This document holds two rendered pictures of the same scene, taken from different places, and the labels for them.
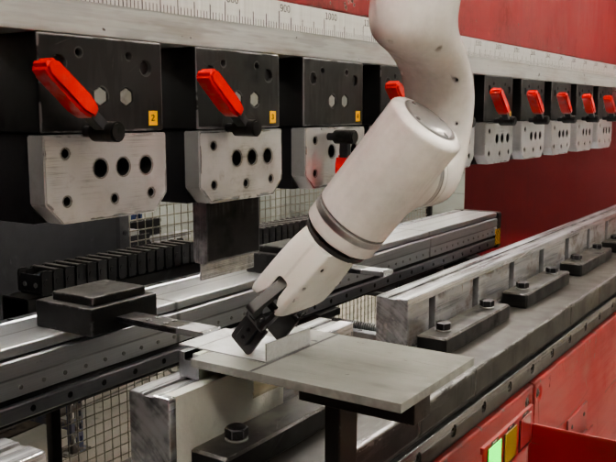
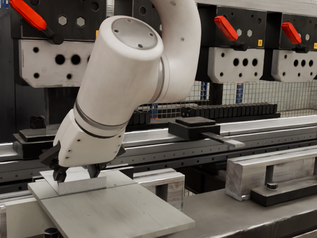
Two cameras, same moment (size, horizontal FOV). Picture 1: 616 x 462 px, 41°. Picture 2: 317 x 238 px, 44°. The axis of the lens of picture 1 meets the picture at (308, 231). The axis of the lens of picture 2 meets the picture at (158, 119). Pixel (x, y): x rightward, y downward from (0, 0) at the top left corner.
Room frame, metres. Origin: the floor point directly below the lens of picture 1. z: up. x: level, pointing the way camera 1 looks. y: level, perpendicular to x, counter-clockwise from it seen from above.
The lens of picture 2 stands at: (0.39, -0.36, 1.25)
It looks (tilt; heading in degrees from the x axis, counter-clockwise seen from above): 11 degrees down; 25
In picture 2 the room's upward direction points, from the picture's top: 2 degrees clockwise
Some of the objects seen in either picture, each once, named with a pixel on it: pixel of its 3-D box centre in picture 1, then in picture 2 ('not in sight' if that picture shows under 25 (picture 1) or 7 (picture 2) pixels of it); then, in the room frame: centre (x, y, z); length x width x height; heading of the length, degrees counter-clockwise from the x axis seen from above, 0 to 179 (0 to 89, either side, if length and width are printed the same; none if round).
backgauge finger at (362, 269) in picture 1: (324, 260); (209, 132); (1.45, -0.03, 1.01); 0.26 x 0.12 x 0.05; 57
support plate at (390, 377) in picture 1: (333, 362); (103, 203); (0.90, -0.03, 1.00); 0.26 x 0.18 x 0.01; 57
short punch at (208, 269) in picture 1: (227, 235); (72, 109); (0.98, 0.10, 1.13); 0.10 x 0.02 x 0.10; 147
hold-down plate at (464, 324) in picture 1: (466, 325); (297, 188); (1.45, -0.29, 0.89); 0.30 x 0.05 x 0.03; 147
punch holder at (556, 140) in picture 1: (544, 118); not in sight; (1.96, -0.55, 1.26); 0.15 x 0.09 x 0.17; 147
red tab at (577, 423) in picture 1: (580, 426); not in sight; (1.74, -0.60, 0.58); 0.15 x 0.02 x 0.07; 147
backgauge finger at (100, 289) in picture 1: (137, 312); (51, 148); (1.07, 0.23, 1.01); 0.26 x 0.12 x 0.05; 57
